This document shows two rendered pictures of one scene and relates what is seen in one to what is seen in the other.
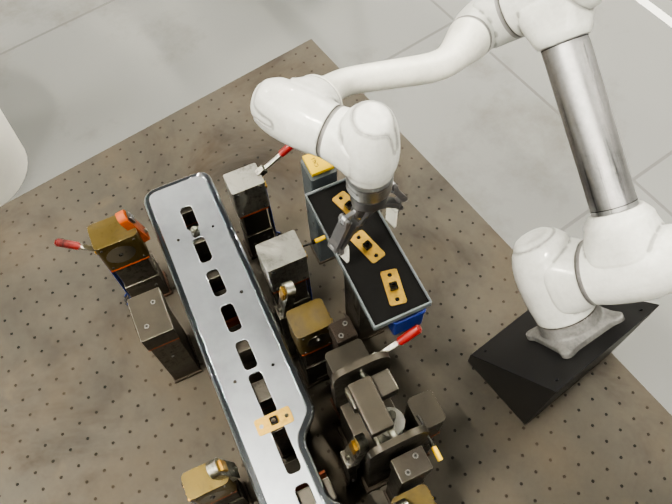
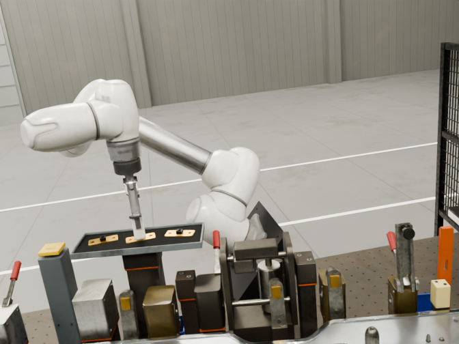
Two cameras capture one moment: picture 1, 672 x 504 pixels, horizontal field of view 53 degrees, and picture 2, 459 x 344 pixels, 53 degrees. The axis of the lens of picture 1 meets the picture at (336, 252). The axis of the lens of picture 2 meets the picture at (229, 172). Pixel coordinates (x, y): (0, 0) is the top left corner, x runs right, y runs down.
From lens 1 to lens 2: 1.21 m
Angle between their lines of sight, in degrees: 63
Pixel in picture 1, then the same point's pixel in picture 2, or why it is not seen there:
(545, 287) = (223, 215)
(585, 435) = not seen: hidden behind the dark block
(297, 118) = (71, 109)
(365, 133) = (120, 82)
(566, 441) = not seen: hidden behind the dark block
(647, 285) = (253, 166)
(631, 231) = (224, 154)
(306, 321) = (160, 296)
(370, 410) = (259, 244)
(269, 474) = not seen: outside the picture
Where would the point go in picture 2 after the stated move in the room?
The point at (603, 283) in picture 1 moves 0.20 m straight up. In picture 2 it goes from (240, 183) to (235, 132)
